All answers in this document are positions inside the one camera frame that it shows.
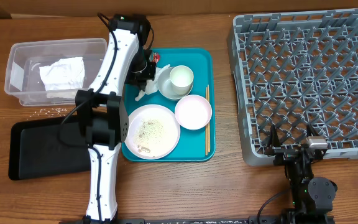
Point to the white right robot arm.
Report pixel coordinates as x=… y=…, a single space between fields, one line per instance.
x=312 y=196

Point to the wooden chopstick right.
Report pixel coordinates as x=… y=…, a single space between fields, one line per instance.
x=209 y=140

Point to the grey small saucer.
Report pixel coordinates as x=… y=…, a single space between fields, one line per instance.
x=165 y=86

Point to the red snack wrapper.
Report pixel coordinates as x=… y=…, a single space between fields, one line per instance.
x=155 y=57

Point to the pink plastic bowl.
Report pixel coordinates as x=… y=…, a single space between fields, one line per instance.
x=193 y=112

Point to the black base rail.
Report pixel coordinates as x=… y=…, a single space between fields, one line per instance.
x=251 y=220

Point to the black plastic tray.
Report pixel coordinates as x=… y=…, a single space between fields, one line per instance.
x=36 y=152

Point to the wooden chopstick left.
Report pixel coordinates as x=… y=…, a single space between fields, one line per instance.
x=206 y=137

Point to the scattered rice grains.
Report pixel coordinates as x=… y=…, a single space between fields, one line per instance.
x=48 y=113

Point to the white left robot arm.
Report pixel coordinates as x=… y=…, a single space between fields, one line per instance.
x=100 y=110

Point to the large white dirty plate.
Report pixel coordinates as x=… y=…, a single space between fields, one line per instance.
x=153 y=132

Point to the teal plastic serving tray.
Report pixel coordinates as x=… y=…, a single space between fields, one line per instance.
x=191 y=145

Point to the clear plastic waste bin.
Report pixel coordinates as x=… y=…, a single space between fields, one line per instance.
x=22 y=72

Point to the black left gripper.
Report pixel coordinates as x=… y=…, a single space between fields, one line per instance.
x=142 y=78

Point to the white napkin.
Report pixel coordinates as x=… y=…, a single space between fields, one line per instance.
x=152 y=85
x=63 y=78

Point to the wooden chopstick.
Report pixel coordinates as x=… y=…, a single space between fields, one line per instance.
x=209 y=140
x=206 y=137

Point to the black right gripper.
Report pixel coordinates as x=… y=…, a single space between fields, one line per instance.
x=283 y=155

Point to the pale green cup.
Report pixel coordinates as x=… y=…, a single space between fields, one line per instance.
x=181 y=78

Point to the grey dishwasher rack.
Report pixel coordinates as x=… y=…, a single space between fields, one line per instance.
x=293 y=69

